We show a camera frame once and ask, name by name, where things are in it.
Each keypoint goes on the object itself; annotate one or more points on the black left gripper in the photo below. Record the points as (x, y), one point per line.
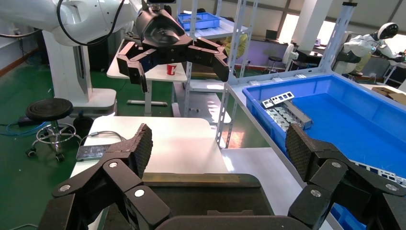
(161, 35)

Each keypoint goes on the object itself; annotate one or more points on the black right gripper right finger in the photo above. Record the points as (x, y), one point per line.
(326, 177)

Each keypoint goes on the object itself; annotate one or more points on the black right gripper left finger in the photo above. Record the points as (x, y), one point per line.
(120, 177)

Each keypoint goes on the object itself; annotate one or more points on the grey metal bracket square holes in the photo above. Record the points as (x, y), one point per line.
(282, 97)

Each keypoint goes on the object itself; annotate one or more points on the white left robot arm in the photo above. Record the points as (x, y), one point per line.
(31, 16)

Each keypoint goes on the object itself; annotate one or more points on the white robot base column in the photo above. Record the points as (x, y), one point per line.
(66, 73)

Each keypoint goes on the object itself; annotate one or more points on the red paper cup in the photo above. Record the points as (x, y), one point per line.
(171, 70)

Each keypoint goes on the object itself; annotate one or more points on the small white desk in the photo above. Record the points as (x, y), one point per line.
(158, 76)

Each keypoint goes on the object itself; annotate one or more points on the dark flat handheld device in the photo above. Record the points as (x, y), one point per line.
(93, 152)

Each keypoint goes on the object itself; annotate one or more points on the small blue plastic bin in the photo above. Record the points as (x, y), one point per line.
(199, 22)

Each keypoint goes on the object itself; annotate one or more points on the metal brackets row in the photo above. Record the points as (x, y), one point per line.
(380, 173)

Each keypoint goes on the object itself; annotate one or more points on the white slotted shelf rack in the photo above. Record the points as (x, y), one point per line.
(215, 31)

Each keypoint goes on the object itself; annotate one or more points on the large blue plastic bin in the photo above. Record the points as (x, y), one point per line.
(349, 127)

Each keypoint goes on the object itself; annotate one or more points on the black round floor object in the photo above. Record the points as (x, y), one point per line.
(83, 125)

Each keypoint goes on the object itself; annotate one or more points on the long grey metal channel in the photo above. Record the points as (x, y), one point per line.
(299, 116)

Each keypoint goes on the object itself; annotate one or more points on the person in yellow clothes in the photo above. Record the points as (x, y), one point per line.
(241, 44)

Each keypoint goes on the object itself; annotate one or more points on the stack of flat metal brackets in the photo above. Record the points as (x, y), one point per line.
(279, 119)

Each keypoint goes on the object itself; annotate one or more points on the black round stool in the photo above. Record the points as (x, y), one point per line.
(49, 109)

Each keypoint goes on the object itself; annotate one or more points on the dark swivel stool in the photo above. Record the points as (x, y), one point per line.
(275, 59)

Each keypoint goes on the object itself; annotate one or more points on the brown cardboard box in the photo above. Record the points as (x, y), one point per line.
(390, 92)

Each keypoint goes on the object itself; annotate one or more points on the black power adapter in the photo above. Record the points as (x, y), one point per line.
(27, 120)

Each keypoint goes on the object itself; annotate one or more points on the white standing fan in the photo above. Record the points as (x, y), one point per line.
(288, 52)

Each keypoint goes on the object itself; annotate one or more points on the white humanoid robot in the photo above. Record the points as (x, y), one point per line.
(361, 44)

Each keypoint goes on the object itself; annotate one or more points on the grey perforated metal rack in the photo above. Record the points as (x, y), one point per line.
(337, 38)

